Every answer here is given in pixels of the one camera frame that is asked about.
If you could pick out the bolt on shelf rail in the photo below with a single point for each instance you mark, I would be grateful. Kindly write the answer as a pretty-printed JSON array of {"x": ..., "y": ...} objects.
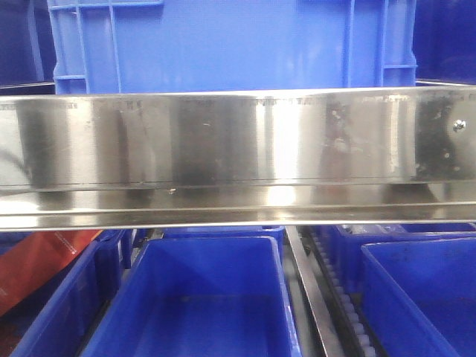
[{"x": 459, "y": 125}]

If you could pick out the blue bin lower left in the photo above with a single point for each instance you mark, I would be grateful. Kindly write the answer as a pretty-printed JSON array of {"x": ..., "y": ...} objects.
[{"x": 55, "y": 319}]

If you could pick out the dark blue crate upper left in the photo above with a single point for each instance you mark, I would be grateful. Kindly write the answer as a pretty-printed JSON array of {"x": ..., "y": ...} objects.
[{"x": 27, "y": 46}]

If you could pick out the white roller track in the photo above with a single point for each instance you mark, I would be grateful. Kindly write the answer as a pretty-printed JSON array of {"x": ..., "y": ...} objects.
[{"x": 352, "y": 333}]

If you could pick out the blue bin lower right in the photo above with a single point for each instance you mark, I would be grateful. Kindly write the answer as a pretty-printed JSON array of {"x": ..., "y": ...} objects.
[{"x": 419, "y": 297}]

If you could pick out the stainless steel shelf rail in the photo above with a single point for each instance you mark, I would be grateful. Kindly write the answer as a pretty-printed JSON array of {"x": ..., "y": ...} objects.
[{"x": 289, "y": 157}]

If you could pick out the large blue crate upper shelf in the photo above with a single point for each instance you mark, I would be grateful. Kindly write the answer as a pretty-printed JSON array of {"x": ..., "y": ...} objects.
[{"x": 178, "y": 46}]

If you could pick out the blue bin behind right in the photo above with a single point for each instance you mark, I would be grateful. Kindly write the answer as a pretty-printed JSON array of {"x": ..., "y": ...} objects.
[{"x": 342, "y": 244}]

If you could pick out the red bag in bin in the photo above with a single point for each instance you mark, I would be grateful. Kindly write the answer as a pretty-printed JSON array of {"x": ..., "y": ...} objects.
[{"x": 31, "y": 263}]

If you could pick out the blue bin centre lower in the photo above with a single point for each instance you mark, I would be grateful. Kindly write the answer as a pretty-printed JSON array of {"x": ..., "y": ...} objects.
[{"x": 201, "y": 297}]

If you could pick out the dark blue crate upper right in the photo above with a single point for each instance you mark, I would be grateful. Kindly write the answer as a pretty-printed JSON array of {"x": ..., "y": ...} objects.
[{"x": 444, "y": 41}]

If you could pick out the steel divider rail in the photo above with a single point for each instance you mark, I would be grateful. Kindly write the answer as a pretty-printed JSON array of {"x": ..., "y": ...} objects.
[{"x": 323, "y": 328}]

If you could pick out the dark blue crate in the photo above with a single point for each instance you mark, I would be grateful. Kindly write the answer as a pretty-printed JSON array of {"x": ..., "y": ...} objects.
[
  {"x": 444, "y": 41},
  {"x": 27, "y": 46}
]

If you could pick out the blue bin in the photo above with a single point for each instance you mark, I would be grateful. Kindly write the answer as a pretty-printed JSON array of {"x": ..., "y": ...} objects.
[
  {"x": 419, "y": 297},
  {"x": 342, "y": 244},
  {"x": 55, "y": 319},
  {"x": 201, "y": 297}
]

